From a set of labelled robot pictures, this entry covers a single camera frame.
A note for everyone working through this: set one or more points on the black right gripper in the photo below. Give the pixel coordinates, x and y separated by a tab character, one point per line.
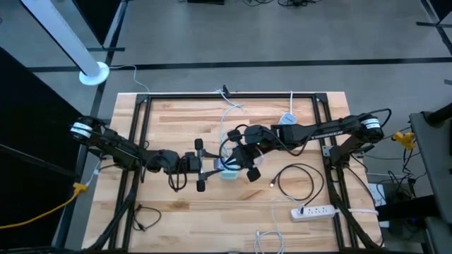
249	157

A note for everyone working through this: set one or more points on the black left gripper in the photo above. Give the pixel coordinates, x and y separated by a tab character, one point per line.
190	162

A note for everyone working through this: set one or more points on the small blue-grey plug adapter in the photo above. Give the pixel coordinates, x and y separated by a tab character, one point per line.
218	165

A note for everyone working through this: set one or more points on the mint green cube power strip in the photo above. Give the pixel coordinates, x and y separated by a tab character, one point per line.
229	175

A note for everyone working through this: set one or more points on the white tower power strip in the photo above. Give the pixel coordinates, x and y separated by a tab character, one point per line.
287	119

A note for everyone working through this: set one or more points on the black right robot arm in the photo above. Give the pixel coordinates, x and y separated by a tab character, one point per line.
318	132

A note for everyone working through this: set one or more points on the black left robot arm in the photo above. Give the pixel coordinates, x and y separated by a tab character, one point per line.
116	146

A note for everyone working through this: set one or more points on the white flat power strip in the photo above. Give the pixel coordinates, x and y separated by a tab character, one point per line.
318	212

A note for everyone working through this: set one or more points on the white paper box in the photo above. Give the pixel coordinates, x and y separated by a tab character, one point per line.
378	194

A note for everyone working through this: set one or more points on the black floor box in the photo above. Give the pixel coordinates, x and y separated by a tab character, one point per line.
206	1

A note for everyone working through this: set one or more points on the black power supply box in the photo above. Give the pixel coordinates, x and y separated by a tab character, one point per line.
399	192

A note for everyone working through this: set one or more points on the yellow power plug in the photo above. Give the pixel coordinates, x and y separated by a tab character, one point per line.
404	139

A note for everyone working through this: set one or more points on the white pole with round base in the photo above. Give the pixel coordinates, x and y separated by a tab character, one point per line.
68	33

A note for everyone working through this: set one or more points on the dark grey side table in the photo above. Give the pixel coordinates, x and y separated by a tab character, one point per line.
434	158

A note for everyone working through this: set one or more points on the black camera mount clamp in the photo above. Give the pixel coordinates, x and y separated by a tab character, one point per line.
225	91

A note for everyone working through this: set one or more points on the black aluminium table frame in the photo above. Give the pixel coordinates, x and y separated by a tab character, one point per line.
268	95

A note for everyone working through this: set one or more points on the black partition wall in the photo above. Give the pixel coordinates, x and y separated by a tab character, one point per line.
28	169

